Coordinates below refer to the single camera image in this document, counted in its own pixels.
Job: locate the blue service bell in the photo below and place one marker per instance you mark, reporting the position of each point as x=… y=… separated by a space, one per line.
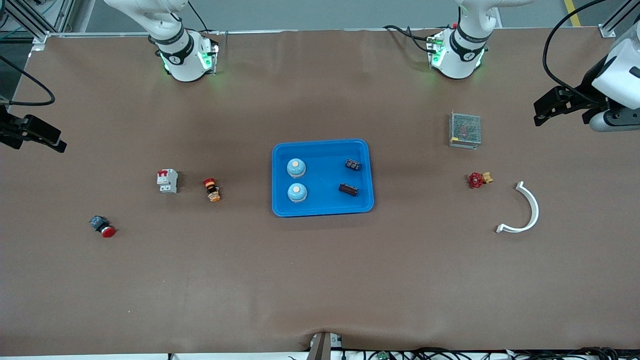
x=296 y=168
x=297 y=193

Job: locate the metal mesh power supply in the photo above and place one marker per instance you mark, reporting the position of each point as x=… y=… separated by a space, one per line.
x=465 y=130

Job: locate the aluminium frame profile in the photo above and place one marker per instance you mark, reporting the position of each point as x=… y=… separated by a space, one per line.
x=612 y=25
x=35 y=27

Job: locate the blue plastic tray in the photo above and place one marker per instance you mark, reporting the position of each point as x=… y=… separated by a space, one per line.
x=322 y=200

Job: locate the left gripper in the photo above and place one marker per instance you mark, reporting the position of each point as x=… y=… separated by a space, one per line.
x=589 y=86

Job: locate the brown table cover mat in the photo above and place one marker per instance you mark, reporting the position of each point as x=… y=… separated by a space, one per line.
x=320 y=275

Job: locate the brass valve red handwheel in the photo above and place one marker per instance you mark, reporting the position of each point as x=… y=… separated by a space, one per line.
x=476 y=180

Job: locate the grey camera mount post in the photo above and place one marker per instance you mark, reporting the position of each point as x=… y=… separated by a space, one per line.
x=322 y=345

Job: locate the red yellow emergency stop button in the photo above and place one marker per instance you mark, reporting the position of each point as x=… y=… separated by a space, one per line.
x=212 y=190

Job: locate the white curved plastic bracket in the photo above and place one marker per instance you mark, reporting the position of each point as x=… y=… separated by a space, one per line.
x=534 y=210

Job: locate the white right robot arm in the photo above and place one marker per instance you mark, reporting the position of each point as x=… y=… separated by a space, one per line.
x=182 y=60

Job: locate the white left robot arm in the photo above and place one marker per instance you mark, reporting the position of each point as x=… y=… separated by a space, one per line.
x=457 y=57

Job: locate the red pushbutton grey body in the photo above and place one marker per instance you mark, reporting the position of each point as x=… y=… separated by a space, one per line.
x=101 y=225

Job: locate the black terminal block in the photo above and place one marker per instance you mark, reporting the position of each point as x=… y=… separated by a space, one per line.
x=352 y=164

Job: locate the white circuit breaker red switch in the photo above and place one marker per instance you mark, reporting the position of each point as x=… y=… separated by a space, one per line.
x=168 y=182

